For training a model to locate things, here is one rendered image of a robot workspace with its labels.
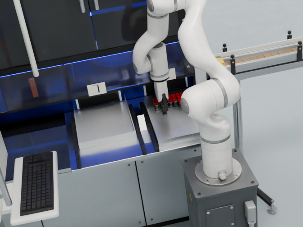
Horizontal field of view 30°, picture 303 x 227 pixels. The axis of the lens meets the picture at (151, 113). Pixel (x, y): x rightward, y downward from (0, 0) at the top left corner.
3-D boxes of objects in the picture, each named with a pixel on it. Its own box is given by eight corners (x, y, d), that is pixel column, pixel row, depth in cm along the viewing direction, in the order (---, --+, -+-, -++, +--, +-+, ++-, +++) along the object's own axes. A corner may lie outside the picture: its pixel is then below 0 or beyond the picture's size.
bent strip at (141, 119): (139, 126, 262) (137, 115, 258) (145, 124, 262) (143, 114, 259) (144, 143, 250) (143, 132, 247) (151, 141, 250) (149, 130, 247)
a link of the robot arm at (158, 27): (137, 24, 223) (139, 80, 245) (173, 12, 228) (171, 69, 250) (127, 11, 229) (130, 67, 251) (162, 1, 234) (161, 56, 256)
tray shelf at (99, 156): (65, 115, 281) (64, 112, 280) (201, 88, 287) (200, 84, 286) (71, 174, 241) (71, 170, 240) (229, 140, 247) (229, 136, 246)
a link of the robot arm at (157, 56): (153, 78, 247) (172, 71, 250) (149, 51, 240) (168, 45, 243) (144, 71, 254) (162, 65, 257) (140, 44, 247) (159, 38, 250)
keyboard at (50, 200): (23, 158, 264) (22, 154, 263) (52, 153, 265) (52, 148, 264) (20, 216, 231) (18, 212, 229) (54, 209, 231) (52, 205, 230)
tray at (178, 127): (144, 107, 274) (144, 102, 272) (196, 97, 277) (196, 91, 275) (158, 147, 246) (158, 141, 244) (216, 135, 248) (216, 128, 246)
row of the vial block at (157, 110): (154, 111, 270) (153, 102, 268) (191, 103, 272) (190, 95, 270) (155, 113, 269) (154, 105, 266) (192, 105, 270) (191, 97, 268)
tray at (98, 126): (74, 111, 280) (72, 104, 278) (125, 100, 283) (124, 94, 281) (80, 149, 252) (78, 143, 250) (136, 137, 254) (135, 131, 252)
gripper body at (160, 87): (149, 71, 257) (152, 93, 263) (153, 82, 249) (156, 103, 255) (165, 68, 258) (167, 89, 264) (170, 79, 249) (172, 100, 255)
